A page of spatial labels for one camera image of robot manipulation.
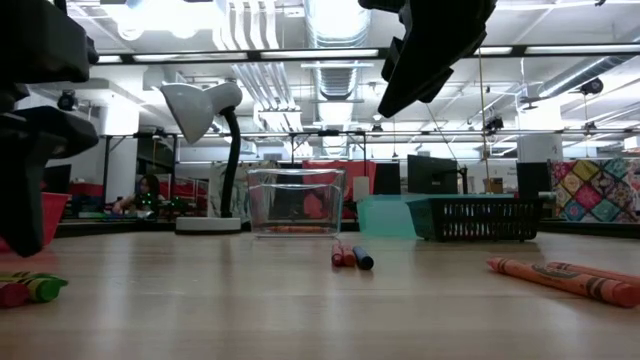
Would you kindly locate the red plastic basket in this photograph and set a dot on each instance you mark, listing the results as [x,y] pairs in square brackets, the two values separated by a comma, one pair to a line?
[55,215]

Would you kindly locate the black panel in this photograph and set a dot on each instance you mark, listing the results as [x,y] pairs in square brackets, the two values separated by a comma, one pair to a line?
[387,179]

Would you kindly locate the white desk lamp black neck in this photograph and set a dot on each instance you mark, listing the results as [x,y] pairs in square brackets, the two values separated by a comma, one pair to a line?
[192,110]

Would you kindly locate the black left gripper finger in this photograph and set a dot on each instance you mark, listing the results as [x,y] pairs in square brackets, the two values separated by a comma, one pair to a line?
[20,200]

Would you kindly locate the black aluminium table frame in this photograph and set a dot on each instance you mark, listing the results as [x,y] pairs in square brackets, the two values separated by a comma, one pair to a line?
[115,227]

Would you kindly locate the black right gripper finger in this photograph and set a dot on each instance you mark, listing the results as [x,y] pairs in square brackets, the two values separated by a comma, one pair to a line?
[425,65]
[394,60]

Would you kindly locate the floral patterned fabric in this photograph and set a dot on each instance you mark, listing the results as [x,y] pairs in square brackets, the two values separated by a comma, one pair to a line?
[215,190]

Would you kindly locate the shelf with red bins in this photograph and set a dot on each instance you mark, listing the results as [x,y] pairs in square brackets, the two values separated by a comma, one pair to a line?
[192,192]

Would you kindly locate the clear plastic bin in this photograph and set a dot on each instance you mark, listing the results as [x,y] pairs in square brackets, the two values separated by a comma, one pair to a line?
[300,220]

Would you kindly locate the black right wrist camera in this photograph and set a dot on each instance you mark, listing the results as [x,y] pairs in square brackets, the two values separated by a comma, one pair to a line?
[380,4]

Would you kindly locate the person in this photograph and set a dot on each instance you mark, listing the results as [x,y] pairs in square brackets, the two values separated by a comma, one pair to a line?
[147,187]

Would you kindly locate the blue crayon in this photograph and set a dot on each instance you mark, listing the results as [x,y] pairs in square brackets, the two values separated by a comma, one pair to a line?
[363,259]

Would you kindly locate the red fabric backdrop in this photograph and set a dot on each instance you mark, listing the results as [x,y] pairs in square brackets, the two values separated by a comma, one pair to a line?
[360,172]

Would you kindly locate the silver ventilation duct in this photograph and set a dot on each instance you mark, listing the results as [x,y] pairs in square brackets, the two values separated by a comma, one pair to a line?
[575,80]

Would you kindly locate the white sheet on stand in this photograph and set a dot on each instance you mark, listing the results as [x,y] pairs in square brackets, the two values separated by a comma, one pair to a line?
[361,187]

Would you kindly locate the black mesh basket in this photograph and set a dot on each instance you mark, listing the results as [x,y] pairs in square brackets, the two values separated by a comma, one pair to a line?
[475,220]

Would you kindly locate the black computer monitor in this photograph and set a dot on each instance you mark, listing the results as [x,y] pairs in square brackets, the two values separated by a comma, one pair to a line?
[532,180]
[432,175]
[57,178]

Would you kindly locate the colourful patchwork quilt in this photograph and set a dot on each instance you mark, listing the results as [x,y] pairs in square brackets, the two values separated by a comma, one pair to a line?
[595,190]

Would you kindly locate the orange crayon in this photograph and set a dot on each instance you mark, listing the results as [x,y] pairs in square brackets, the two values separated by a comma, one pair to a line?
[565,282]
[600,271]
[295,229]

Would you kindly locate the cardboard box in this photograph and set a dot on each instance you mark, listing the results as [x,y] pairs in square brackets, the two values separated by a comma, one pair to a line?
[493,186]

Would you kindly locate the teal plastic bin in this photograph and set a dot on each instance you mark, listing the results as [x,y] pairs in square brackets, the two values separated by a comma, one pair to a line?
[385,217]

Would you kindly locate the black mounted camera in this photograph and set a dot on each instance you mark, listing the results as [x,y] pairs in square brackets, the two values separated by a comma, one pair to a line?
[494,123]
[591,86]
[67,100]

